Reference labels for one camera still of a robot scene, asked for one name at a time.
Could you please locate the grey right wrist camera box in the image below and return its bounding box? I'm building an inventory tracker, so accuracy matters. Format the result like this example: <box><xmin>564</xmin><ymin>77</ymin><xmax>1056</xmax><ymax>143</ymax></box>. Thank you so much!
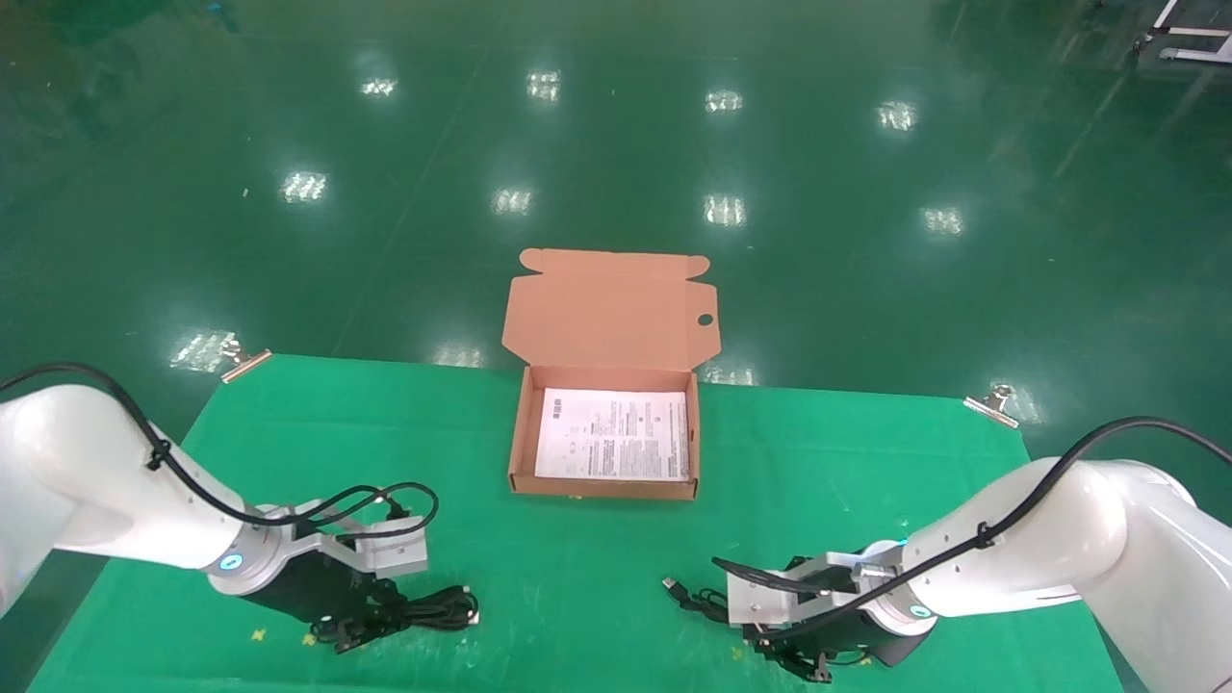
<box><xmin>727</xmin><ymin>568</ymin><xmax>802</xmax><ymax>629</ymax></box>

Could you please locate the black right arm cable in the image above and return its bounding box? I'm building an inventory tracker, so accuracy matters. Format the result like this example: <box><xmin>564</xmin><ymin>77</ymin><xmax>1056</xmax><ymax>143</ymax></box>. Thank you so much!
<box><xmin>712</xmin><ymin>416</ymin><xmax>1232</xmax><ymax>642</ymax></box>

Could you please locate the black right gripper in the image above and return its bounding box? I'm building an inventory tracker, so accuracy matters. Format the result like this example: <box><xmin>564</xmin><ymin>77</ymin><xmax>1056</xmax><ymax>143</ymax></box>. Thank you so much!
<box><xmin>747</xmin><ymin>601</ymin><xmax>937</xmax><ymax>684</ymax></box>

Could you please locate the white metal frame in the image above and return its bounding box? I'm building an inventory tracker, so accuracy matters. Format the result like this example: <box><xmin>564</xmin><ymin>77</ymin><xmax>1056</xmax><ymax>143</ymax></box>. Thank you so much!
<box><xmin>1134</xmin><ymin>0</ymin><xmax>1232</xmax><ymax>66</ymax></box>

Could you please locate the orange cardboard box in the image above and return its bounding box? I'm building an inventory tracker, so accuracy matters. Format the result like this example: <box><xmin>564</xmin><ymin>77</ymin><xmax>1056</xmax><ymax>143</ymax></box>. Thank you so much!
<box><xmin>500</xmin><ymin>248</ymin><xmax>721</xmax><ymax>501</ymax></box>

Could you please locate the white printed paper leaflet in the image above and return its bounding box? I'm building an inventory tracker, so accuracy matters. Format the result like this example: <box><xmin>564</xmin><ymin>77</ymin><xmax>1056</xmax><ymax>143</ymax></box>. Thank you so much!
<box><xmin>534</xmin><ymin>387</ymin><xmax>692</xmax><ymax>482</ymax></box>

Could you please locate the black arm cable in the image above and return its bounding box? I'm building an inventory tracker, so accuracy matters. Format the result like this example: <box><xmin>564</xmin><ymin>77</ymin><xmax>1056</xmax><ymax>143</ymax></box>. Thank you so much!
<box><xmin>0</xmin><ymin>363</ymin><xmax>440</xmax><ymax>540</ymax></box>
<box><xmin>712</xmin><ymin>416</ymin><xmax>1232</xmax><ymax>642</ymax></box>

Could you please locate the black data cable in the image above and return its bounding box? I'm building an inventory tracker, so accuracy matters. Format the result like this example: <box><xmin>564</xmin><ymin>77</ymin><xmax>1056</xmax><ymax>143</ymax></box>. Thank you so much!
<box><xmin>310</xmin><ymin>585</ymin><xmax>480</xmax><ymax>654</ymax></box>

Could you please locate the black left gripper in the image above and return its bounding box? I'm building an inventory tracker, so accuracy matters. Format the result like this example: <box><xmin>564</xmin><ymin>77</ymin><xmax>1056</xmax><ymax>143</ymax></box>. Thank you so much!
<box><xmin>241</xmin><ymin>552</ymin><xmax>410</xmax><ymax>654</ymax></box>

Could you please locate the metal binder clip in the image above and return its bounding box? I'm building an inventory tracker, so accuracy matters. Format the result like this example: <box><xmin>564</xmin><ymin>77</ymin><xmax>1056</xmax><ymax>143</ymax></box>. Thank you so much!
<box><xmin>964</xmin><ymin>383</ymin><xmax>1021</xmax><ymax>429</ymax></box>
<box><xmin>219</xmin><ymin>339</ymin><xmax>273</xmax><ymax>384</ymax></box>

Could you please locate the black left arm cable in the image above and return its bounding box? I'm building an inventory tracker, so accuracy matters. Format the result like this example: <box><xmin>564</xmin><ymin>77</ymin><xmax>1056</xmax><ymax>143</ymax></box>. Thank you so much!
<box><xmin>0</xmin><ymin>363</ymin><xmax>440</xmax><ymax>540</ymax></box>

